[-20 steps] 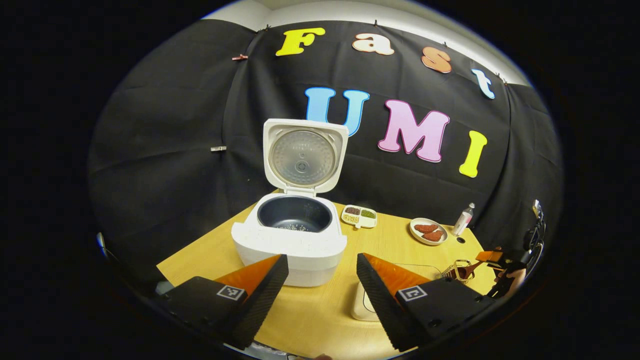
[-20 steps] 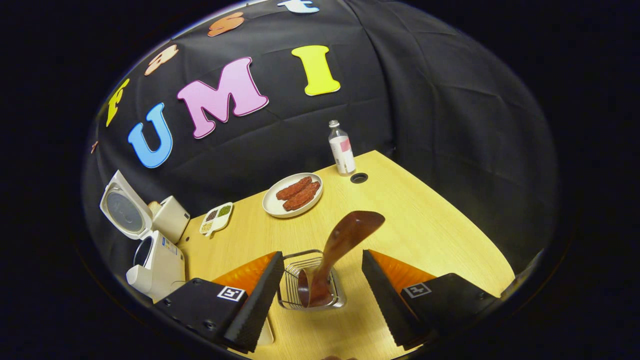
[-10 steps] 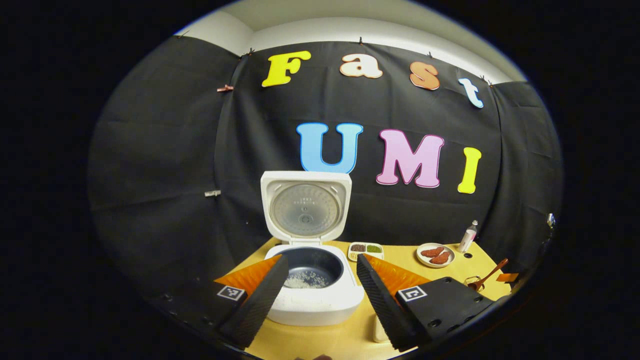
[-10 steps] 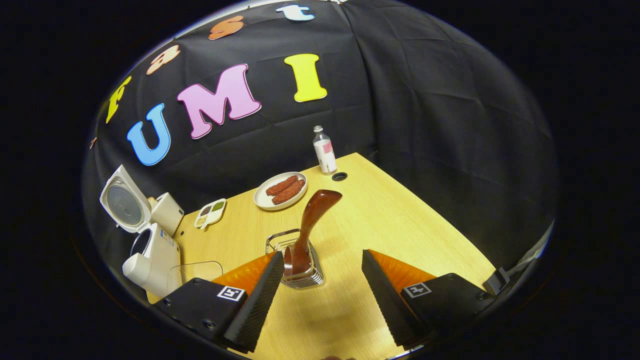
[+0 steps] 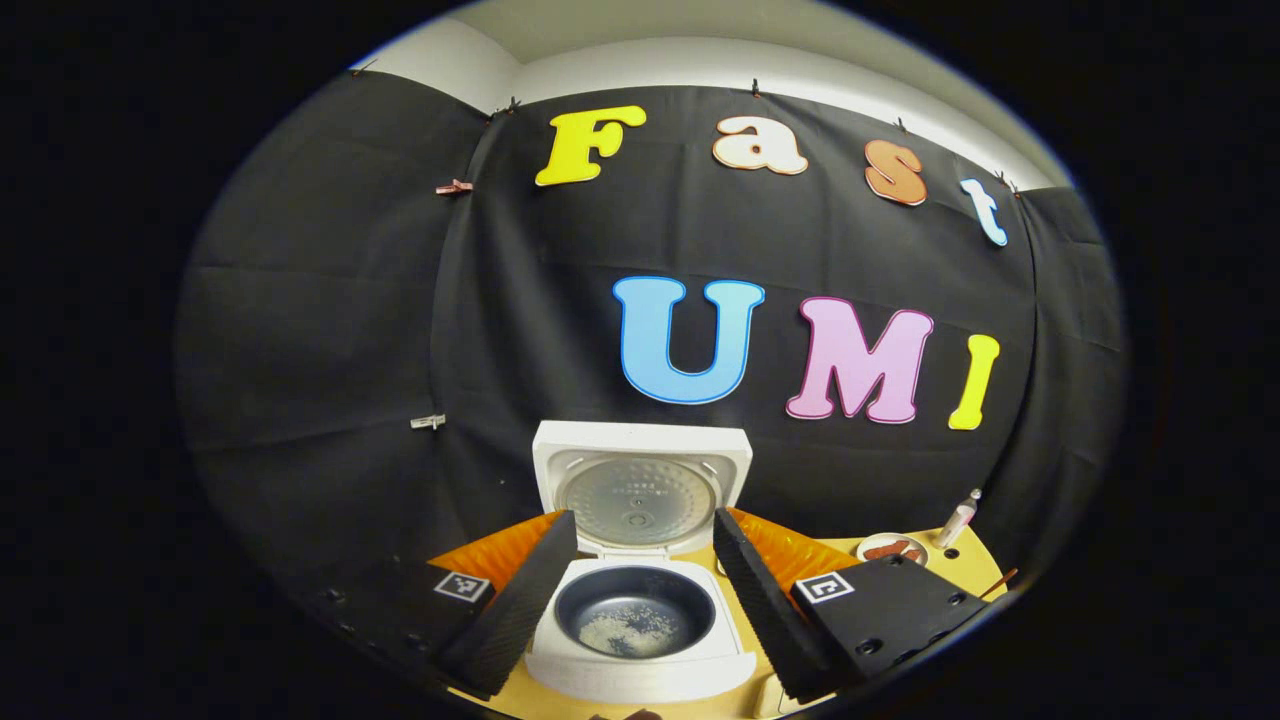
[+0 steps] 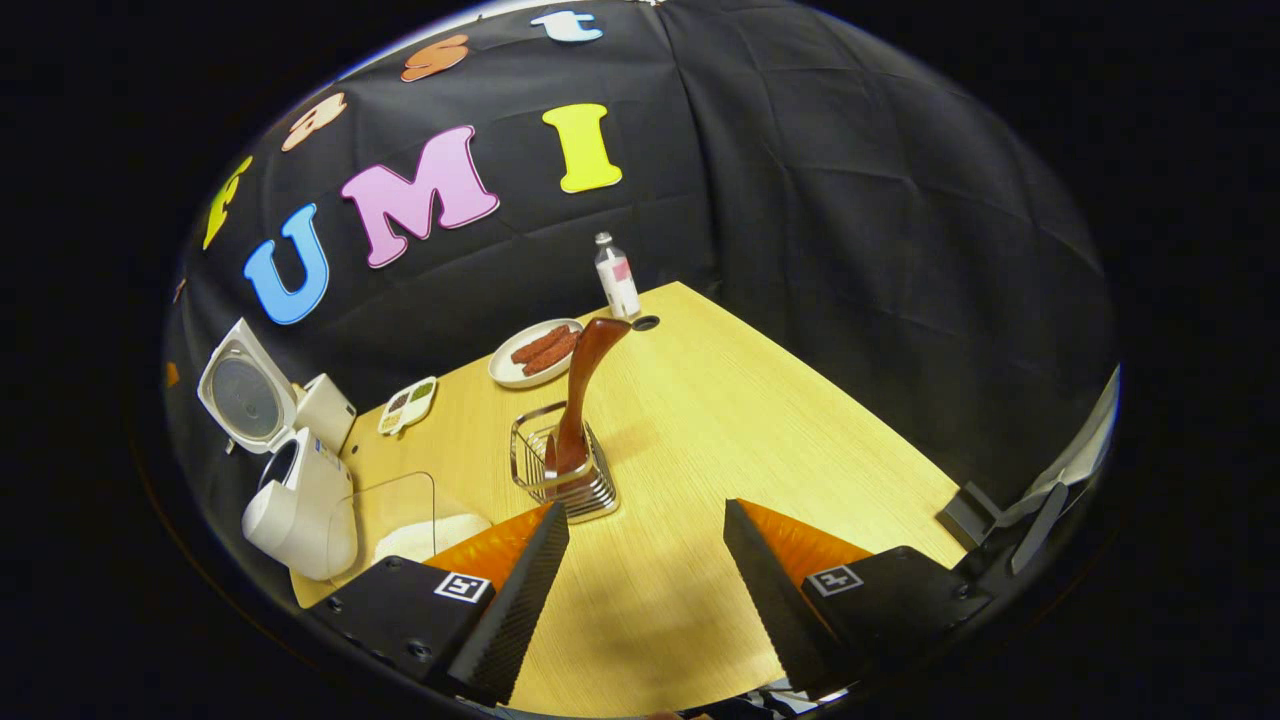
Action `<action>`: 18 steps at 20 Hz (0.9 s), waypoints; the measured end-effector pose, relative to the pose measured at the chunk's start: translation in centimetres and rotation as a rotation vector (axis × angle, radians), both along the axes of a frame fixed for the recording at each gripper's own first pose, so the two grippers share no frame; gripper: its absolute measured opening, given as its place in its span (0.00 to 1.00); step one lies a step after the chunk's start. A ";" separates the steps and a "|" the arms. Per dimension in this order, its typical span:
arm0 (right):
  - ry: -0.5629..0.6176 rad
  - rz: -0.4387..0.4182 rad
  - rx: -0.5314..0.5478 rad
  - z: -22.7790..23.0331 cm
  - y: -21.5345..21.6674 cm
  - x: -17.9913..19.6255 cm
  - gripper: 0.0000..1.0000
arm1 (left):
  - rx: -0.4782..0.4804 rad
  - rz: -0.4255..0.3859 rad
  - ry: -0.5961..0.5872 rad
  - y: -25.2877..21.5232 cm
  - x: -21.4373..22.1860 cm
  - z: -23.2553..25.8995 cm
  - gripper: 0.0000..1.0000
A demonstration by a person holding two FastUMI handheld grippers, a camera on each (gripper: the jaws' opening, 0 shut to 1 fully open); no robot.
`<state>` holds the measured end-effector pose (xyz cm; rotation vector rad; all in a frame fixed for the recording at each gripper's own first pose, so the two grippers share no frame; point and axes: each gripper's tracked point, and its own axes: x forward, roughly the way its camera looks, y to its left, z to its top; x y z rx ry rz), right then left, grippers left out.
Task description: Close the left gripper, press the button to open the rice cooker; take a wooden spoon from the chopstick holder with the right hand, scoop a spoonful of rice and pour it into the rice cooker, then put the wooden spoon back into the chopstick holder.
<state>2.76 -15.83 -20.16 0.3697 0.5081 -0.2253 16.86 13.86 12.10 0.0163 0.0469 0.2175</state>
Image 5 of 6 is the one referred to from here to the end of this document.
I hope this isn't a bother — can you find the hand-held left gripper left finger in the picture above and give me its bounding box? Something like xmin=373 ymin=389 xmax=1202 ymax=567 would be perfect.
xmin=298 ymin=510 xmax=580 ymax=701

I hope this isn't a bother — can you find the white round plate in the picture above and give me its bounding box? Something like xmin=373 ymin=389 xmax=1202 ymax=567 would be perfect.
xmin=856 ymin=532 xmax=930 ymax=567

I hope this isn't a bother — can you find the black backdrop cloth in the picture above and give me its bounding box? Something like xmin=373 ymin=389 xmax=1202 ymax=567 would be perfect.
xmin=175 ymin=70 xmax=1129 ymax=621

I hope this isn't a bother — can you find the small pink label bottle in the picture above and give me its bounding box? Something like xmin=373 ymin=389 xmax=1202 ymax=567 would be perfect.
xmin=934 ymin=488 xmax=983 ymax=550

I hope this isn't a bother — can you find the small white rice heap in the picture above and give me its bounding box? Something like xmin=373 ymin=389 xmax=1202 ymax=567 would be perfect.
xmin=577 ymin=602 xmax=673 ymax=658

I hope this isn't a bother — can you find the white rice cooker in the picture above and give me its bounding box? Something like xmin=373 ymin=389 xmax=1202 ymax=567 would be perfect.
xmin=524 ymin=420 xmax=758 ymax=704

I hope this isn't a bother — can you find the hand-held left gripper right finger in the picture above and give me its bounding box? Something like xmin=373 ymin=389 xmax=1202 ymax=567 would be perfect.
xmin=713 ymin=507 xmax=993 ymax=703

